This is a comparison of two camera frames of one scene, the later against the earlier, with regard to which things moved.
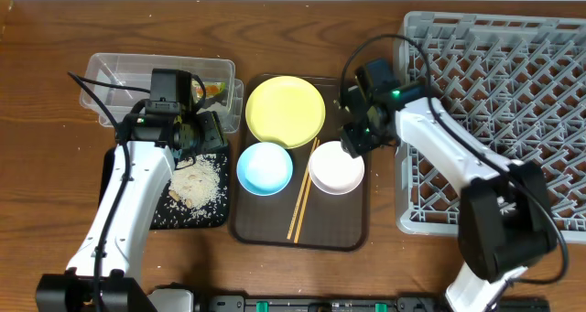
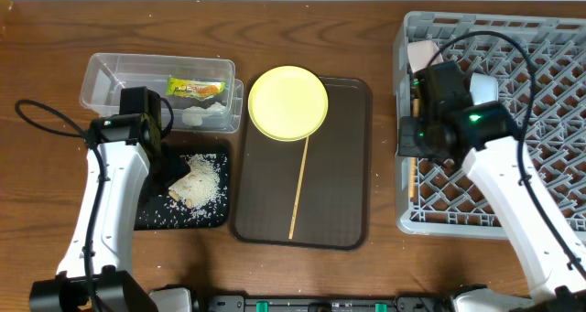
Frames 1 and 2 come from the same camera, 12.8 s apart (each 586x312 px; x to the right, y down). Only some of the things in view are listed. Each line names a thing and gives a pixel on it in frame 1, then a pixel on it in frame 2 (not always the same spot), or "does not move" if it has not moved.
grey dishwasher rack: [518, 80] does not move
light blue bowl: [265, 168] -> [483, 89]
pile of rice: [197, 186] does not move
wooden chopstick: [308, 191] -> [416, 112]
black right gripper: [353, 143] -> [408, 145]
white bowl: [333, 171] -> [421, 53]
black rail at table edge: [278, 303] does not move
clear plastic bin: [115, 83] does not move
